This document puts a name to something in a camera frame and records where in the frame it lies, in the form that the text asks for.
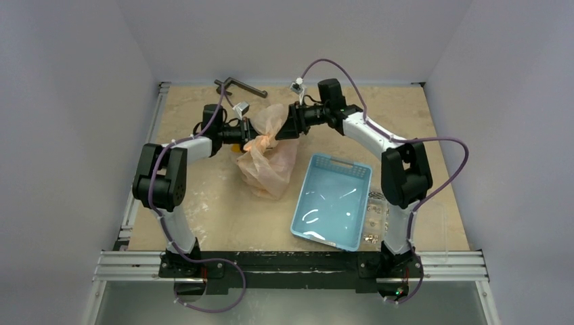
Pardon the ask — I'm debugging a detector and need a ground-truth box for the orange banana print plastic bag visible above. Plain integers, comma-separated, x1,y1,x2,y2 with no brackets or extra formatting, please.
236,104,299,200

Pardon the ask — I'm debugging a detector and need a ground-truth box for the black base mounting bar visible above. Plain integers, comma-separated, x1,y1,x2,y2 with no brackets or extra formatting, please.
158,251,422,296

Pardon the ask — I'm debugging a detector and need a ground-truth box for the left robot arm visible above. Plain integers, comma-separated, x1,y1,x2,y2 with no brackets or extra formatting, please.
132,104,263,277

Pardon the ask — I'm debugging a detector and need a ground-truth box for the light blue plastic basket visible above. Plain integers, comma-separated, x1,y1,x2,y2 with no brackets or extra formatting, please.
290,153,372,252

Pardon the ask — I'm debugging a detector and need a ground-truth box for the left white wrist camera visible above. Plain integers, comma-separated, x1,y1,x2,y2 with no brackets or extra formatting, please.
232,101,250,120

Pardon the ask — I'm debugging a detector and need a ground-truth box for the black metal crank handle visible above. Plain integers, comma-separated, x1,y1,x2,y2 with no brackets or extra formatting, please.
214,77,268,98

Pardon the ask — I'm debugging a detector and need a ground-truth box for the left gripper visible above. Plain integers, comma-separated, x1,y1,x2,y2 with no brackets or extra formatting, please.
217,116,272,154

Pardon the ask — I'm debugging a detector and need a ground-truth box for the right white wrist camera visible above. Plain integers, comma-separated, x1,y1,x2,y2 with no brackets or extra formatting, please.
290,77,307,104

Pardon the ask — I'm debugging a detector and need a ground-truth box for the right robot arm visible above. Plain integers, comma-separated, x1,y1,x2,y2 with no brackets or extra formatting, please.
275,78,433,276

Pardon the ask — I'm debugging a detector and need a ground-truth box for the clear plastic screw box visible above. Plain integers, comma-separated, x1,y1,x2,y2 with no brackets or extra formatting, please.
359,190,449,262

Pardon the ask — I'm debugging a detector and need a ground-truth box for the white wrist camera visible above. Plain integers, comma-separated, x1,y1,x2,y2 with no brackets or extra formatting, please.
290,77,307,104
232,101,250,120

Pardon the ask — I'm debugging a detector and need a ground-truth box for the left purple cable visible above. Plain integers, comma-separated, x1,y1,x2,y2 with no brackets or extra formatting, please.
148,84,248,315

